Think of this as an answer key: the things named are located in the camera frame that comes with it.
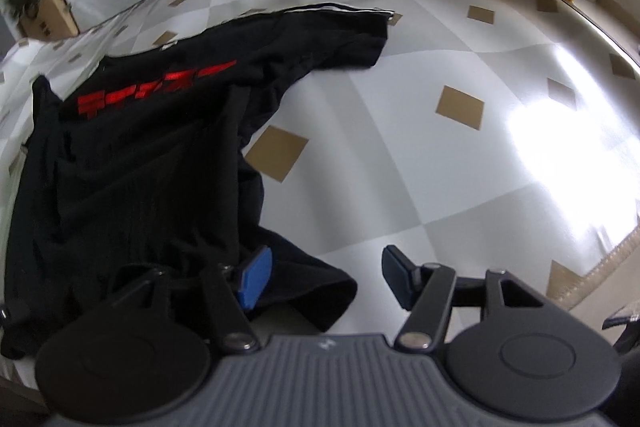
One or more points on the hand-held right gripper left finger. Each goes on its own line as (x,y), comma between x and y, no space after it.
(255,277)

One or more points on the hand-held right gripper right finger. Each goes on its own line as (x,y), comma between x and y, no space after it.
(397,277)

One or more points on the black t-shirt with red print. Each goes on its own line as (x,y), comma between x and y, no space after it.
(150,167)

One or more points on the cardboard box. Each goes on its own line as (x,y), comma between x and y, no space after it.
(47,17)

